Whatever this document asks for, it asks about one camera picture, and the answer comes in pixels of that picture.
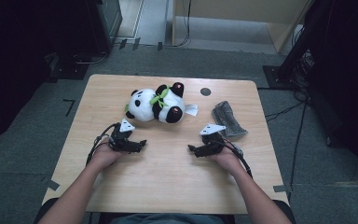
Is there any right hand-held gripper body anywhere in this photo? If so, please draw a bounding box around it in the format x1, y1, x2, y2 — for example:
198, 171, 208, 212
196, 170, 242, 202
199, 123, 227, 157

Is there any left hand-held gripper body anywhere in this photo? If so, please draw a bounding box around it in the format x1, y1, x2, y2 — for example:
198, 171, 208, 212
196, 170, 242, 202
108, 118, 136, 153

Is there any grey fuzzy knitted scarf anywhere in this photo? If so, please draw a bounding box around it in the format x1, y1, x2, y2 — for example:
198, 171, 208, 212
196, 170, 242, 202
211, 100, 249, 139

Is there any panda plush toy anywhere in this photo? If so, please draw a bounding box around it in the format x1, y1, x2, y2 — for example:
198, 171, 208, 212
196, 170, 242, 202
124, 81, 199, 124

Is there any person's left hand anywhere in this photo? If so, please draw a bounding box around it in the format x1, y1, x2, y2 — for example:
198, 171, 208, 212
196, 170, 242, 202
88, 138, 129, 171

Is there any person's right hand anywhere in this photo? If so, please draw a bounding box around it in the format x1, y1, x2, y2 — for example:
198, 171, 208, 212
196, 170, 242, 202
209, 146, 246, 175

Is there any black angled floor tape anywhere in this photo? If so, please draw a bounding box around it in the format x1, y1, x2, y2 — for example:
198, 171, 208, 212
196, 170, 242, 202
62, 98, 76, 118

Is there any black equipment case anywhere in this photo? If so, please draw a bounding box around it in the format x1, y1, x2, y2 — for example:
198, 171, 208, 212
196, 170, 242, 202
87, 0, 124, 55

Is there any black metal stand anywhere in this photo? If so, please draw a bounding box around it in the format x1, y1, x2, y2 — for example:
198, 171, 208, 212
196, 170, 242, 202
262, 0, 337, 90

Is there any dark curtain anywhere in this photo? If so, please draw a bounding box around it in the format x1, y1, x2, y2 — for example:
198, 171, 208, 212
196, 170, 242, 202
0, 0, 91, 147
307, 0, 358, 181

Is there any light wooden cabinet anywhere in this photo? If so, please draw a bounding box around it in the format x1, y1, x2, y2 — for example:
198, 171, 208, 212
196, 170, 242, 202
171, 0, 311, 54

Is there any left hand-held gripper cable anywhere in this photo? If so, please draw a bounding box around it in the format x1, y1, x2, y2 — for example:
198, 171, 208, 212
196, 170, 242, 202
86, 122, 120, 166

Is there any hand-held gripper cable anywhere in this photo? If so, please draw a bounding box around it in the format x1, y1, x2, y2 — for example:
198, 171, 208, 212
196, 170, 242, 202
86, 122, 120, 166
217, 139, 254, 179

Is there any right hand-held gripper cable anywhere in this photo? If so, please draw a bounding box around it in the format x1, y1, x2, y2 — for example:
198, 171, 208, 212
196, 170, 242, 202
217, 139, 254, 179

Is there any short black floor cable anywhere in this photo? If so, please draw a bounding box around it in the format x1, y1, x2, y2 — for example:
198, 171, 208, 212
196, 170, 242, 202
265, 101, 306, 121

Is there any long black floor cable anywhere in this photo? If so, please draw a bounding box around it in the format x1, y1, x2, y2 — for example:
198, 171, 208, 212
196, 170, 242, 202
288, 102, 309, 200

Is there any black stand base plate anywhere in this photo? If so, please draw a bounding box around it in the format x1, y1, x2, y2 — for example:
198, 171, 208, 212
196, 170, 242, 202
45, 52, 91, 82

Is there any black hanging cable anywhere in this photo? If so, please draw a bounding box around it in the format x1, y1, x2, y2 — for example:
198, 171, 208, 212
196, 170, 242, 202
172, 0, 192, 48

